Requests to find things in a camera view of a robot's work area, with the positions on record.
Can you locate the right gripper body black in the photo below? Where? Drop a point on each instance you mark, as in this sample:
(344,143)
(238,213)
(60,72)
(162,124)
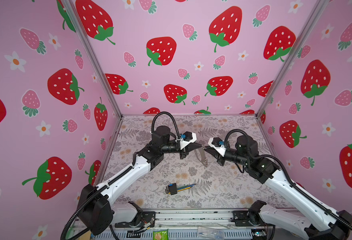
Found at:
(231,155)

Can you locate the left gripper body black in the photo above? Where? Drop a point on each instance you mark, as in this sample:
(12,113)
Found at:
(172,148)

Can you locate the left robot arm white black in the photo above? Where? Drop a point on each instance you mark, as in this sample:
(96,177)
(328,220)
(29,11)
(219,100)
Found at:
(95,208)

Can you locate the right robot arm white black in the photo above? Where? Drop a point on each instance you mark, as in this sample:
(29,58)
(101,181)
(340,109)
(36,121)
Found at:
(318,221)

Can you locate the clear plastic bag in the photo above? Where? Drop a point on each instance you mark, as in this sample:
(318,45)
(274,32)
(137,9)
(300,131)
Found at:
(210,233)

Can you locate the green snack packet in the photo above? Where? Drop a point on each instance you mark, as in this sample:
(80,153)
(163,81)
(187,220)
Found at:
(161,235)

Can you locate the black connector with coloured wires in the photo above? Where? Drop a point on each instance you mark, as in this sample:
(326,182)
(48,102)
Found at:
(173,189)

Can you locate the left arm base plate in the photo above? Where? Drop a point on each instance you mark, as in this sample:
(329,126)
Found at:
(141,219)

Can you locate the aluminium rail frame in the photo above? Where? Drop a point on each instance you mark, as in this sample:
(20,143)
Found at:
(183,224)

